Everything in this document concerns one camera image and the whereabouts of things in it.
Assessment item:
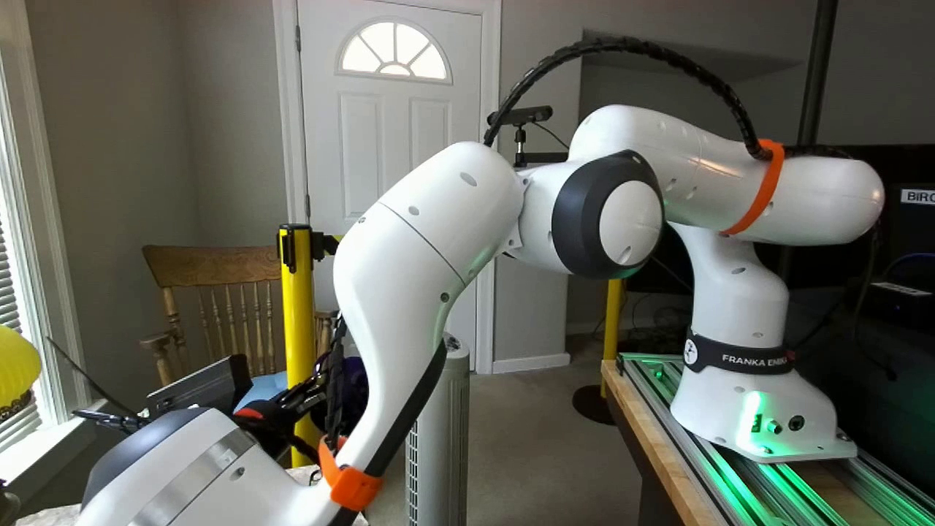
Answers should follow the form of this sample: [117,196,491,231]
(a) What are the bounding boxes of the blue cushion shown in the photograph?
[234,371,288,414]

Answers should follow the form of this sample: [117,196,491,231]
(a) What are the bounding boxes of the wooden chair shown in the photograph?
[138,243,339,412]

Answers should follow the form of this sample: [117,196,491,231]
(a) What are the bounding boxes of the yellow stanchion post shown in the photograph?
[569,273,630,427]
[273,222,339,471]

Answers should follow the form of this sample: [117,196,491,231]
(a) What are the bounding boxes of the dark vertical pole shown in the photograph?
[795,0,840,148]

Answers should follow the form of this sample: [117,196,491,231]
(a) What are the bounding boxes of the black stereo camera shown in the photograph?
[481,101,554,127]

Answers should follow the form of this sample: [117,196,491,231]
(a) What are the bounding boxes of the wooden bench with aluminium rails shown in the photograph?
[596,349,935,526]

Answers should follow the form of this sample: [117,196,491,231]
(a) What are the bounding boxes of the white window sill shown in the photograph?
[0,393,111,488]

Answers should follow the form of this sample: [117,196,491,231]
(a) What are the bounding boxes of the grey tower fan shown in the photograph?
[403,332,472,526]

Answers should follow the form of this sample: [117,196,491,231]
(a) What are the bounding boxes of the white window blinds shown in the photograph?
[0,126,27,433]

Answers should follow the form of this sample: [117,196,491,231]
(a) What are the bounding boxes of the yellow shade table lamp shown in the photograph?
[0,323,44,412]

